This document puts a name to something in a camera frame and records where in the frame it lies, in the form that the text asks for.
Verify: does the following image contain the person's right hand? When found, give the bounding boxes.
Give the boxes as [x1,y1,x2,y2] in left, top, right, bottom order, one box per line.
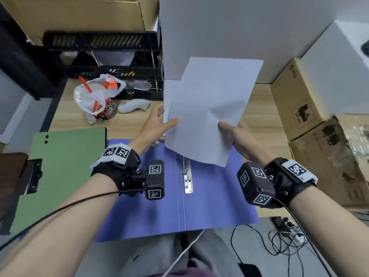
[218,121,276,166]

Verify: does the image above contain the red drinking straw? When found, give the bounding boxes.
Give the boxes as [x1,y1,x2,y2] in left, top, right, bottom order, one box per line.
[78,76,93,94]

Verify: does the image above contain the sheet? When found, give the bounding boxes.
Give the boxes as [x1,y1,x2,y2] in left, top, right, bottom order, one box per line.
[164,57,264,168]

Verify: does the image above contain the drink cup in plastic bag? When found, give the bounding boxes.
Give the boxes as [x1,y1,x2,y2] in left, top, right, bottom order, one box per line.
[73,73,126,124]

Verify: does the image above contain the person's left hand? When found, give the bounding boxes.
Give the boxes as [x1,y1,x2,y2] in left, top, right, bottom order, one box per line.
[128,105,180,155]

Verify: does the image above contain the white handheld controller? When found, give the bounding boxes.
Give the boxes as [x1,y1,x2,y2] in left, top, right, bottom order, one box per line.
[117,98,151,114]

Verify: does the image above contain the grey trousers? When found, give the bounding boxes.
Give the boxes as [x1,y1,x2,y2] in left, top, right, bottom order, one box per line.
[118,227,246,277]

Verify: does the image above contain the dark brown wooden stool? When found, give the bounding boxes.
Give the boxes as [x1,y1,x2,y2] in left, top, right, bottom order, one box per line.
[0,152,29,228]

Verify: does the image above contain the black wrist strap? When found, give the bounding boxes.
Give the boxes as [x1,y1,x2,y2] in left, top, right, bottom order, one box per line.
[90,143,141,197]
[264,157,319,210]

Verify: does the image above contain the person's right forearm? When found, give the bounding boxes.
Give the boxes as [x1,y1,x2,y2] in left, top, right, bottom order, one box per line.
[288,186,369,277]

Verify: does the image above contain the black stacked file tray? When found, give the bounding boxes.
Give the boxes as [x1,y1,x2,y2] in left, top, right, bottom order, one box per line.
[42,18,164,101]

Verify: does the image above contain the brown labelled cardboard box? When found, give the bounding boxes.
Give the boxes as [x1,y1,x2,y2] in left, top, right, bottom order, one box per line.
[270,58,332,141]

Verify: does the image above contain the taped cardboard boxes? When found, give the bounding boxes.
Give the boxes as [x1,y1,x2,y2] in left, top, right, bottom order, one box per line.
[336,113,369,182]

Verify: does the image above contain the squared stack of white papers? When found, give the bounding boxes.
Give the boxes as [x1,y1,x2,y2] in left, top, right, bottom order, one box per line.
[163,80,181,124]

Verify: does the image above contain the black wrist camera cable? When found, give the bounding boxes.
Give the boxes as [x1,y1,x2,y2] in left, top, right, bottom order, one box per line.
[274,197,332,277]
[0,189,145,251]

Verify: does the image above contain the blue folder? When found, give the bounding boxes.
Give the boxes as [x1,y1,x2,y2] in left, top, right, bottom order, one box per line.
[95,138,259,243]

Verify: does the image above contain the white cable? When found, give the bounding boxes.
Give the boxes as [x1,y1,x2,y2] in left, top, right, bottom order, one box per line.
[168,229,206,277]

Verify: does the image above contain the white box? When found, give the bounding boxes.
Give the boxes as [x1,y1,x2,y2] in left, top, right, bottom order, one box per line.
[299,21,369,118]

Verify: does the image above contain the printed drink cup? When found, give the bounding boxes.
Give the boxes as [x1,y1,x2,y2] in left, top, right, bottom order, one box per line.
[95,99,118,120]

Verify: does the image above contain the flat printed cardboard box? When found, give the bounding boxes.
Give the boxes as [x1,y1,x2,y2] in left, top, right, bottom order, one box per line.
[288,117,369,207]

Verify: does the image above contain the green folder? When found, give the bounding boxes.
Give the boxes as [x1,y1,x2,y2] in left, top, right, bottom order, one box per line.
[10,127,108,235]

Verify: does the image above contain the large brown cardboard box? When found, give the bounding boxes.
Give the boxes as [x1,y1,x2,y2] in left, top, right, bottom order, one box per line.
[0,0,160,47]

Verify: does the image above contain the person's left forearm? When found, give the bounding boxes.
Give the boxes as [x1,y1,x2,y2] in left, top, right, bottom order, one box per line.
[0,181,119,277]

